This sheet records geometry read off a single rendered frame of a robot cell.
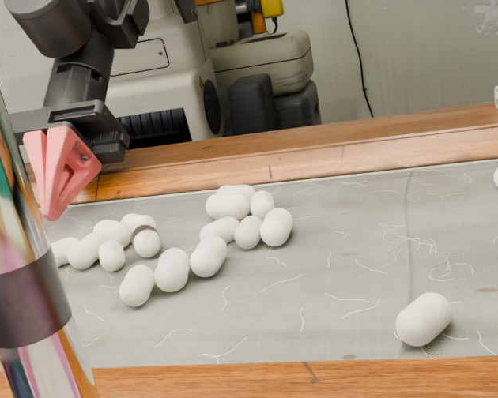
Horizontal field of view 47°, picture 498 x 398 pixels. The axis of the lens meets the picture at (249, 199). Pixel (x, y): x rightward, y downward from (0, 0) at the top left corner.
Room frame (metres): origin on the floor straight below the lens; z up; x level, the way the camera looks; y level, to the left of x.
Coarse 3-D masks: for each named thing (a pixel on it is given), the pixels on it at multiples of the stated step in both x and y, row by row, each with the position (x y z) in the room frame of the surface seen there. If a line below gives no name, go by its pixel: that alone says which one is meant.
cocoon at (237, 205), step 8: (208, 200) 0.44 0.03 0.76; (216, 200) 0.44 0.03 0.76; (224, 200) 0.43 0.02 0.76; (232, 200) 0.43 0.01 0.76; (240, 200) 0.43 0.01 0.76; (248, 200) 0.43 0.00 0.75; (208, 208) 0.44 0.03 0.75; (216, 208) 0.43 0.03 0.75; (224, 208) 0.43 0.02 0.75; (232, 208) 0.43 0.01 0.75; (240, 208) 0.43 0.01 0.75; (248, 208) 0.43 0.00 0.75; (216, 216) 0.43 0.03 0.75; (232, 216) 0.43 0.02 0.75; (240, 216) 0.43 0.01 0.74
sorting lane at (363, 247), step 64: (192, 192) 0.53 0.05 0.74; (256, 192) 0.49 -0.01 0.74; (320, 192) 0.46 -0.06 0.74; (384, 192) 0.43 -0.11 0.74; (448, 192) 0.41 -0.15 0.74; (128, 256) 0.40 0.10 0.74; (256, 256) 0.36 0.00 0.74; (320, 256) 0.34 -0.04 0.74; (384, 256) 0.32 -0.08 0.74; (448, 256) 0.31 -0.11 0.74; (128, 320) 0.30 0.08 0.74; (192, 320) 0.29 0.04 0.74; (256, 320) 0.28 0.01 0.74; (320, 320) 0.26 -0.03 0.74; (384, 320) 0.25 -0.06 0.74
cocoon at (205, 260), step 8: (208, 240) 0.35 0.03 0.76; (216, 240) 0.35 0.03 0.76; (200, 248) 0.34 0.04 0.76; (208, 248) 0.34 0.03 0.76; (216, 248) 0.34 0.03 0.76; (224, 248) 0.35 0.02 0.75; (192, 256) 0.34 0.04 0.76; (200, 256) 0.34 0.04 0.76; (208, 256) 0.33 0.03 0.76; (216, 256) 0.34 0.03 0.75; (224, 256) 0.35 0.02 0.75; (192, 264) 0.34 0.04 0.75; (200, 264) 0.33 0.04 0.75; (208, 264) 0.33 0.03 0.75; (216, 264) 0.33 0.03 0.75; (200, 272) 0.33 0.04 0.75; (208, 272) 0.33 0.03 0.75; (216, 272) 0.34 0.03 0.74
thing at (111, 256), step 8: (112, 240) 0.40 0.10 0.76; (104, 248) 0.38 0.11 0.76; (112, 248) 0.38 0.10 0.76; (120, 248) 0.38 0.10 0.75; (104, 256) 0.37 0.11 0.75; (112, 256) 0.37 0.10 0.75; (120, 256) 0.38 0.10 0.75; (104, 264) 0.37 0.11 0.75; (112, 264) 0.37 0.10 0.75; (120, 264) 0.37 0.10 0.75
